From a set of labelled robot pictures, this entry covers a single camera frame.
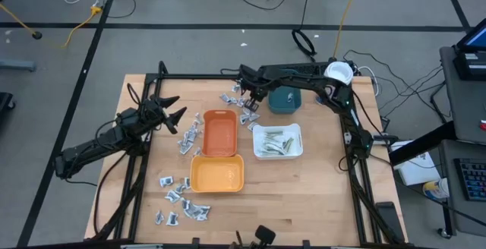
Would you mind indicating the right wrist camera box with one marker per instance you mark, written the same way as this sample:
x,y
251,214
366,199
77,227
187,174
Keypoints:
x,y
253,105

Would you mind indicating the grey desk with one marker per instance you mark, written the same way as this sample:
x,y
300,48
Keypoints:
x,y
465,104
467,218

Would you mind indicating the small white black packet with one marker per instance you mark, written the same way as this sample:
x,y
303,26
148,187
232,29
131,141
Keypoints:
x,y
202,212
159,217
179,188
172,196
187,182
191,211
185,203
166,181
172,218

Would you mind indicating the teal plastic bin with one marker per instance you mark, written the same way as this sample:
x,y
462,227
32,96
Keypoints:
x,y
281,104

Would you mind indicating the black power adapter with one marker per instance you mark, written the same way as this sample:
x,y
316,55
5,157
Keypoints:
x,y
385,139

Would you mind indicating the dark orange plastic bin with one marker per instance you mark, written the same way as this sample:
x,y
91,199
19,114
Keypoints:
x,y
219,133

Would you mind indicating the black aluminium table frame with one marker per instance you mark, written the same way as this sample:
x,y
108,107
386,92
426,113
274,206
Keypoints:
x,y
190,76

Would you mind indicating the black keyboard coloured keys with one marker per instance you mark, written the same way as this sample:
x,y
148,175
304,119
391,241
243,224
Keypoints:
x,y
472,178

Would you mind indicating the white box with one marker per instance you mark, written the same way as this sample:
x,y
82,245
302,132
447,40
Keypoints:
x,y
417,169

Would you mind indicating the black foot pedal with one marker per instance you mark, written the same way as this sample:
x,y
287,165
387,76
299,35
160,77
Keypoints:
x,y
387,213

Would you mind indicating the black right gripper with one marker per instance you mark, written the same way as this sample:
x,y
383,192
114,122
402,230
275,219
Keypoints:
x,y
254,87

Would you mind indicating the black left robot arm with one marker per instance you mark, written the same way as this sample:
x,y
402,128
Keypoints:
x,y
95,142

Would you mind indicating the black equipment base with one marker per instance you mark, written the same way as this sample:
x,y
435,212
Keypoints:
x,y
4,103

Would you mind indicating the grey metal foot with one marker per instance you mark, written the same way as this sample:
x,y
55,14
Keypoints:
x,y
17,65

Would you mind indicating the black rounded object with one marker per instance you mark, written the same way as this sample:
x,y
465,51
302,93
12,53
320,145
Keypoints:
x,y
264,235

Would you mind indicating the white plastic bin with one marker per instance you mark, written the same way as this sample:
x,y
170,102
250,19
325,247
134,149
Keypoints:
x,y
296,152

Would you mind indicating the black desk crossbar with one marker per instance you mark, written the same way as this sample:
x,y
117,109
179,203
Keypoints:
x,y
421,144

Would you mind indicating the yellow plastic bin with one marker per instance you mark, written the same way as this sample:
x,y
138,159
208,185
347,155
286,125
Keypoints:
x,y
216,173

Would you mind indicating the yellow pole black foot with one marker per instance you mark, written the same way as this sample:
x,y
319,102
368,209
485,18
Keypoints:
x,y
36,35

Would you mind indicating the black laptop computer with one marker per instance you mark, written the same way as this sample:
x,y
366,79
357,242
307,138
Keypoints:
x,y
471,65

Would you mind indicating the green white bandage strip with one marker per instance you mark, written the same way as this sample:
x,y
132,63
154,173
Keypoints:
x,y
266,151
279,140
264,144
273,132
288,144
269,138

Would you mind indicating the white wipes canister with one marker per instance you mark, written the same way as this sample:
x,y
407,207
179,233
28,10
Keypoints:
x,y
338,72

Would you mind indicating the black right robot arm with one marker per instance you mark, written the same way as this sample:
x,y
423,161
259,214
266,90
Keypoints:
x,y
303,78

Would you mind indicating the yellow blue wipes canister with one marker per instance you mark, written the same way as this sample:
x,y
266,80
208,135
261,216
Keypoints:
x,y
434,190

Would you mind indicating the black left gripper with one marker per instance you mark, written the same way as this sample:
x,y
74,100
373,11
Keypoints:
x,y
153,112

